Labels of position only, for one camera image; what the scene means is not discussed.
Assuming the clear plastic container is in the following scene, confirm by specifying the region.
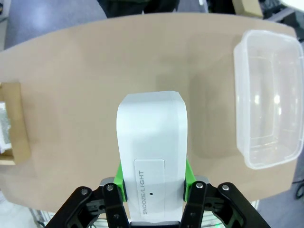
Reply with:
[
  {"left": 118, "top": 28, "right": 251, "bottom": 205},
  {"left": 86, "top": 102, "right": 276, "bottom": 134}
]
[{"left": 233, "top": 28, "right": 304, "bottom": 170}]

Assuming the open cardboard box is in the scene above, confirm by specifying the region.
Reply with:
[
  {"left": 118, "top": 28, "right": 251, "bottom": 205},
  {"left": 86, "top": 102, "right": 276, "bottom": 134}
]
[{"left": 0, "top": 82, "right": 31, "bottom": 166}]

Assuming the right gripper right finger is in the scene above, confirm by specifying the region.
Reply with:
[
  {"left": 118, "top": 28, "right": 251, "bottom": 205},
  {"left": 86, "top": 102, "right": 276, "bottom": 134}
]
[{"left": 180, "top": 158, "right": 269, "bottom": 228}]

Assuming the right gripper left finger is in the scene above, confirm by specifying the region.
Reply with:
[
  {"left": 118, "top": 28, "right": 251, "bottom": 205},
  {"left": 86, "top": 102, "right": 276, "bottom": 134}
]
[{"left": 44, "top": 162, "right": 130, "bottom": 228}]

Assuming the white unwrapped digital clock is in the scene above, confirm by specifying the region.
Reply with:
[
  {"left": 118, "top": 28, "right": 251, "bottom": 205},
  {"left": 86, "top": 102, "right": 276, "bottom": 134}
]
[{"left": 116, "top": 90, "right": 189, "bottom": 224}]

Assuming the person in dark grey jacket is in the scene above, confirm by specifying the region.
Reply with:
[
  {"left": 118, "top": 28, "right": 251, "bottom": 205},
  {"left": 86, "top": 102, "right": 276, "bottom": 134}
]
[{"left": 96, "top": 0, "right": 181, "bottom": 19}]

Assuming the small brown cardboard box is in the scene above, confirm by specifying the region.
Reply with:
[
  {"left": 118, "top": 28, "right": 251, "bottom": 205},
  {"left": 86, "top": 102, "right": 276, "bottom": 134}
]
[{"left": 231, "top": 0, "right": 264, "bottom": 19}]

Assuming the bubble-wrapped clock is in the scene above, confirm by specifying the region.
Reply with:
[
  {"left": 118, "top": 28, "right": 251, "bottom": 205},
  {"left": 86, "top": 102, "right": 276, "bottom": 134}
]
[{"left": 0, "top": 102, "right": 12, "bottom": 152}]

